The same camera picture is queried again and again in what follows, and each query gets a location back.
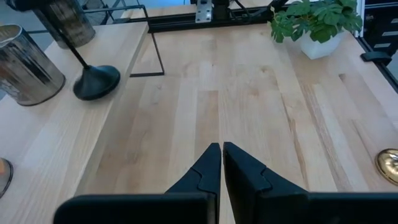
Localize silver frame bracket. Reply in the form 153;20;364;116
195;0;213;24

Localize silver mercury glass jar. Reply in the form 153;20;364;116
0;24;67;107

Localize black frame clip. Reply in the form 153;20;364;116
359;50;393;62

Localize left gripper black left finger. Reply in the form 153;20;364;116
52;142;222;224

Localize green plant white pot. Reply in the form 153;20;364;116
269;0;364;60

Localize black candlestick holder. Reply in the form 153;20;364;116
4;0;121;101

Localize black drawer cabinet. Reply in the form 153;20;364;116
363;0;398;58

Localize black aluminium frame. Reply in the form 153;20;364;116
121;0;398;93

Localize gold candlestick holder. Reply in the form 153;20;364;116
374;148;398;187

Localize orange candle glass jar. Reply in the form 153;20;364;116
0;157;14;199
30;0;96;50

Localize wooden shelf riser black legs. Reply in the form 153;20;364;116
0;21;165;224

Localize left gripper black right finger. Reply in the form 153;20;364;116
223;141;398;224

